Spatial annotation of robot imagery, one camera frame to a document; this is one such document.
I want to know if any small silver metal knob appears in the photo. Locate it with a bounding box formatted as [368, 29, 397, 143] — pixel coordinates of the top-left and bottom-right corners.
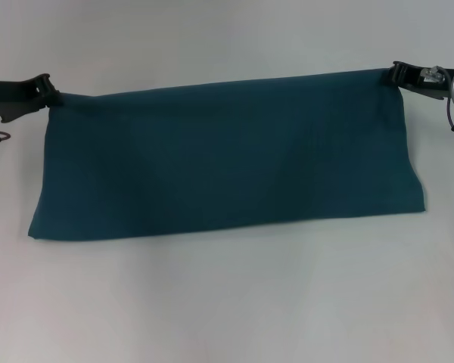
[421, 66, 446, 83]

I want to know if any teal blue shirt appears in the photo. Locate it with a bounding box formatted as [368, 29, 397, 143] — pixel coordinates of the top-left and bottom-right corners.
[26, 67, 427, 241]

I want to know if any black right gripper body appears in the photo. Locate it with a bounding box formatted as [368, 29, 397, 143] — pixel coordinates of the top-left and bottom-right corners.
[398, 61, 454, 101]

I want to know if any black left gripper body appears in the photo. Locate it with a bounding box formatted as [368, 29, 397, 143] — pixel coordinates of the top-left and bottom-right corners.
[0, 73, 52, 124]

